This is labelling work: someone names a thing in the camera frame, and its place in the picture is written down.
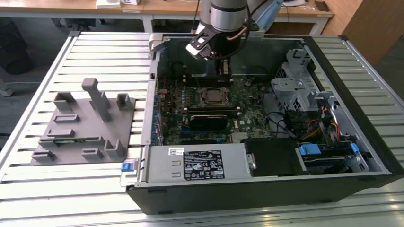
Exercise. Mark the small black graphics card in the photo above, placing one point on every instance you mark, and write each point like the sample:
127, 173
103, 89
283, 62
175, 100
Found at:
208, 123

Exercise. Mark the wooden cabinet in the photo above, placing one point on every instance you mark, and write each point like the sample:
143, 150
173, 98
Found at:
372, 23

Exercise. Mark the grey desk foot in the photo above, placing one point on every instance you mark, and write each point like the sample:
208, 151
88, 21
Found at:
5, 91

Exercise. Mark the grey drive bracket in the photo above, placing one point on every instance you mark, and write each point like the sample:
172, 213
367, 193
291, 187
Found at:
321, 95

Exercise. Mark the green motherboard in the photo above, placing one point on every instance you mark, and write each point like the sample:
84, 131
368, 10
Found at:
249, 118

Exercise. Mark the small dark phone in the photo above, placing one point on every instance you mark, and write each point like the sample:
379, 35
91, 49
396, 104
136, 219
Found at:
321, 6

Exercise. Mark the silver-topped CPU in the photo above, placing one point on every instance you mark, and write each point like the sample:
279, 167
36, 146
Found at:
215, 95

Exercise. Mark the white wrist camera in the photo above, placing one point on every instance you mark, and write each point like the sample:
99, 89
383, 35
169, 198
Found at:
195, 48

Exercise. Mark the wooden office desk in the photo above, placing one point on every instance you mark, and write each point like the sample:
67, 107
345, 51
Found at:
47, 9
303, 13

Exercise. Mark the metal drive cage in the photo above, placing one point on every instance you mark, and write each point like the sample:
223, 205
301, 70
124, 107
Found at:
289, 94

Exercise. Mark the white box with dark print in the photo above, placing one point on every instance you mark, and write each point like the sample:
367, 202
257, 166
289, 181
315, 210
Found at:
129, 2

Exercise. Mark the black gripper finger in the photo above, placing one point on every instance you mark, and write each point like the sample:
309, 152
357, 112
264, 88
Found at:
229, 71

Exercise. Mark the blue disk carrier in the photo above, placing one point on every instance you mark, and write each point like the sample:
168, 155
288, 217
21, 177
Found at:
309, 150

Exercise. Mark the grey parts rack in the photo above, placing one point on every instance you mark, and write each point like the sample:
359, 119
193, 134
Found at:
120, 123

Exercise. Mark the grey power supply unit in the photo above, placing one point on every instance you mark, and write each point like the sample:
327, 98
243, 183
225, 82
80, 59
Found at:
164, 165

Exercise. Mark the silver chipset heatsink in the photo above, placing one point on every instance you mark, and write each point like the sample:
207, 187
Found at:
239, 137

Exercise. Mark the black RAM slot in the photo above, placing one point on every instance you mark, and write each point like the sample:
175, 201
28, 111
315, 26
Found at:
212, 112
201, 79
211, 108
201, 84

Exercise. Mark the blue case latch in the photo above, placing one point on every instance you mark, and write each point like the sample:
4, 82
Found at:
127, 166

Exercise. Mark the black rear fan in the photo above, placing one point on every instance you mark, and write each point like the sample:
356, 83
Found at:
177, 69

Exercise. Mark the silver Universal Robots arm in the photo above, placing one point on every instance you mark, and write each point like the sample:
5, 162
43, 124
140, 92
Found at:
227, 16

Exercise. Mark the black open PC case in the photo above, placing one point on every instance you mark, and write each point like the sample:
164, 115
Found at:
252, 196

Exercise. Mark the green RAM stick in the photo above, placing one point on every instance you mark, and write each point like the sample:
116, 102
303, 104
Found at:
79, 140

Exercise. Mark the thin metal locking lever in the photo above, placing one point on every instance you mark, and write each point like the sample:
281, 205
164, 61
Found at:
199, 85

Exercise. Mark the black round bin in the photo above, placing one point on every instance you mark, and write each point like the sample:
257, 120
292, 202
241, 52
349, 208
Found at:
12, 47

